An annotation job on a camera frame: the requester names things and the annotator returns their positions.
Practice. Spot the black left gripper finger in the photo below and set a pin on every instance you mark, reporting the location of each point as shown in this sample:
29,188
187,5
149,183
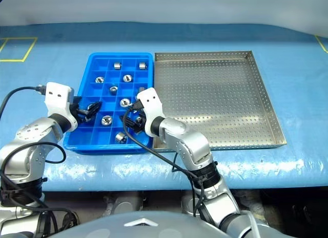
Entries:
94,107
85,117

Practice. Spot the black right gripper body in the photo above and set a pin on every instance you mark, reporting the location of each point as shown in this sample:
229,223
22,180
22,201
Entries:
141,128

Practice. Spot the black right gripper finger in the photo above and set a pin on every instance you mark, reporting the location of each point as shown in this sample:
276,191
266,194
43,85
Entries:
128,122

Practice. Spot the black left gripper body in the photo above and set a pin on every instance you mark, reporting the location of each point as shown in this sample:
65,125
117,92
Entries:
76,111

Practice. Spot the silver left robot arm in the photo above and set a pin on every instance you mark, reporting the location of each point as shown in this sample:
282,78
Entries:
33,131

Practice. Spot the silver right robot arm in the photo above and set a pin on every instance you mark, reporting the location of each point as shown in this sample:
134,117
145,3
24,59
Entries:
184,138

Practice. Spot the blue compartment tray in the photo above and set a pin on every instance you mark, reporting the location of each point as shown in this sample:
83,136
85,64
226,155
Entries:
100,66

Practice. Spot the yellow tape outline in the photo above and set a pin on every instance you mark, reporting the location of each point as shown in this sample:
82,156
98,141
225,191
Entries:
30,50
321,43

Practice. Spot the grey rounded housing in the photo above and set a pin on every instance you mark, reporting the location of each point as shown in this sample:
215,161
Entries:
124,204
188,204

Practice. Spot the perforated metal tray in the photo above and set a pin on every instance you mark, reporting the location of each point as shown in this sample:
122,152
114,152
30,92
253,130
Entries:
217,94

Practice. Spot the grey robot torso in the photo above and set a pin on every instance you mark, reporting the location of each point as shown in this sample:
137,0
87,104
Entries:
143,229

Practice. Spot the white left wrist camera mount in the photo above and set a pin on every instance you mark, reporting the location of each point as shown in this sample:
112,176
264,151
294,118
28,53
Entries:
57,97

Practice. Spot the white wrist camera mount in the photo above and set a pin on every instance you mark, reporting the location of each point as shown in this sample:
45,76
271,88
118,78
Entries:
151,102
57,97

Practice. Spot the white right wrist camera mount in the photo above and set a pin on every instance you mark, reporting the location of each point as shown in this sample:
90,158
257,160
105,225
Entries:
151,102

